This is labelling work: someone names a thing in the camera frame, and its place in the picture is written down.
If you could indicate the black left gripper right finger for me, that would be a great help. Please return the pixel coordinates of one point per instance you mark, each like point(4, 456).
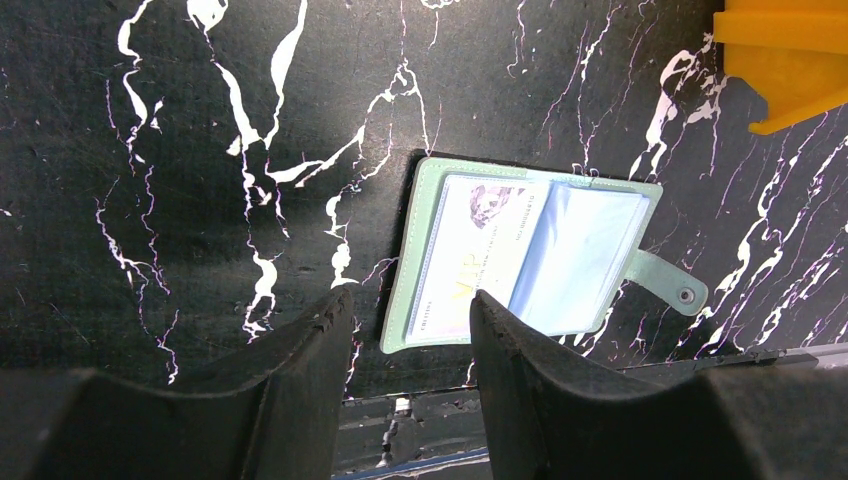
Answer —
point(550, 413)

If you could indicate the white silver card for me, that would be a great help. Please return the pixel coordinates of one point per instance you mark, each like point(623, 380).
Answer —
point(480, 240)

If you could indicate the orange plastic bin tray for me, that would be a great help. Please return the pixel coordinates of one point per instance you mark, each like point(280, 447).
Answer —
point(791, 53)

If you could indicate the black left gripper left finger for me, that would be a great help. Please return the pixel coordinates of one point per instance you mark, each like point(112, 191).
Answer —
point(268, 411)

